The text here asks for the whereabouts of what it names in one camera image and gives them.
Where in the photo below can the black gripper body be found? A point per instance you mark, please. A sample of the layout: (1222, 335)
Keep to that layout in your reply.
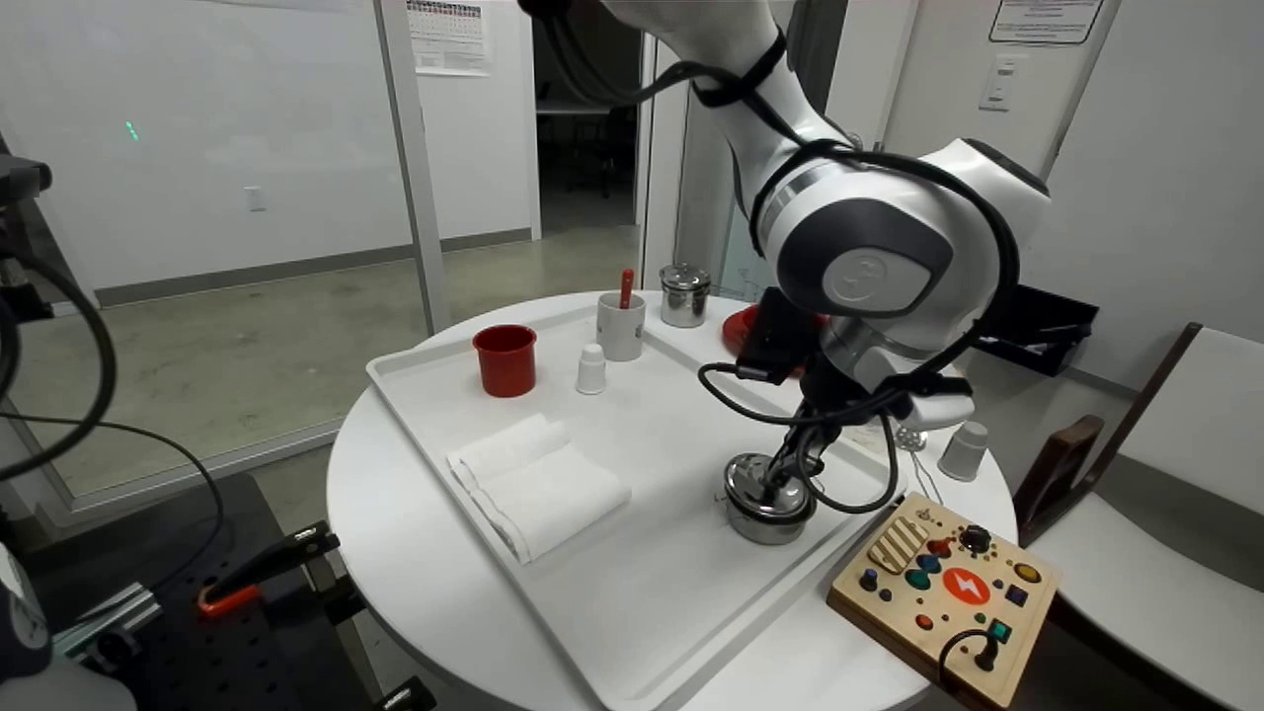
(881, 385)

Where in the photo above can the silver pot lid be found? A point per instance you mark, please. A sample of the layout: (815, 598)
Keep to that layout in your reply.
(757, 492)

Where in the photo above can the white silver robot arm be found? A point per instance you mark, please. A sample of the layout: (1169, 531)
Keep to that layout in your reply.
(915, 253)

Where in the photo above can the small silver pot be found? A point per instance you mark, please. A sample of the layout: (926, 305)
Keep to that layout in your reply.
(764, 531)

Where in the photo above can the red bowl on plate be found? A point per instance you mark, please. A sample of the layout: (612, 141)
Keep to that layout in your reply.
(738, 331)

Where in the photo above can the silver metal cup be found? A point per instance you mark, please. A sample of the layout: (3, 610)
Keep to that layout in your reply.
(684, 293)

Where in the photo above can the white plastic tray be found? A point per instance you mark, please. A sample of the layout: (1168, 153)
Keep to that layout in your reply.
(626, 613)

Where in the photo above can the white folded cloth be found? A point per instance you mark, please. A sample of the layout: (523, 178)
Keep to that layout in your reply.
(539, 486)

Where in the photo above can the red metal mug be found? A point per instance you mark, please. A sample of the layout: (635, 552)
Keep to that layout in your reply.
(506, 361)

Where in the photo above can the black perforated mounting board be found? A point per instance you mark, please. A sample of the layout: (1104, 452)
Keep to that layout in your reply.
(109, 623)

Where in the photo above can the orange black clamp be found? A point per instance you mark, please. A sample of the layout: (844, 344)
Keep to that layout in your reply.
(241, 588)

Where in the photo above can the wooden switch board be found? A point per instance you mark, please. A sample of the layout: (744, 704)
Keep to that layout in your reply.
(950, 598)

